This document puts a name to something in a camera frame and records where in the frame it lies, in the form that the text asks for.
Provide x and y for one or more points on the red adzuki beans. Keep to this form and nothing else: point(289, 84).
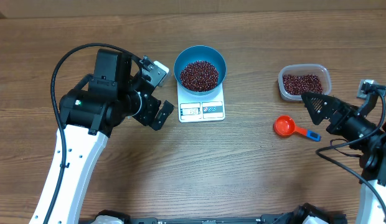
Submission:
point(297, 85)

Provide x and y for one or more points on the clear plastic container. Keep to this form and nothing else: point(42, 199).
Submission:
point(300, 70)

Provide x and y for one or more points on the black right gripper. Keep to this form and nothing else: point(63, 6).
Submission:
point(343, 114)

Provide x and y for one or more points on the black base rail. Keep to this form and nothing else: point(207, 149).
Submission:
point(305, 213)

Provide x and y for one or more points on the red beans in bowl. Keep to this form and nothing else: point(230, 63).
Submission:
point(199, 76)

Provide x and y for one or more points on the red measuring scoop blue handle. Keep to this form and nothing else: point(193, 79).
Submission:
point(285, 126)

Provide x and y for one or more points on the white digital kitchen scale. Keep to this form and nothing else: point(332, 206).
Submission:
point(194, 107)

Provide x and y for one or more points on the blue bowl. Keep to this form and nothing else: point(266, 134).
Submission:
point(200, 52)

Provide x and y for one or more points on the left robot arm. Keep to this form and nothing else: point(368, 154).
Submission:
point(120, 86)

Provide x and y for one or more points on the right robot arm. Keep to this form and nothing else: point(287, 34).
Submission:
point(372, 161)

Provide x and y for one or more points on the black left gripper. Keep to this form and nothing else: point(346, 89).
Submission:
point(152, 105)

